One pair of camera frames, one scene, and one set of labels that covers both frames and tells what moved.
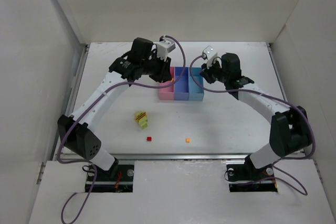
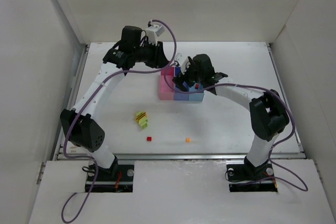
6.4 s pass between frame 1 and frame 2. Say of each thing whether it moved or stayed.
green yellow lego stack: stayed
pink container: stayed
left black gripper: moved
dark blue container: stayed
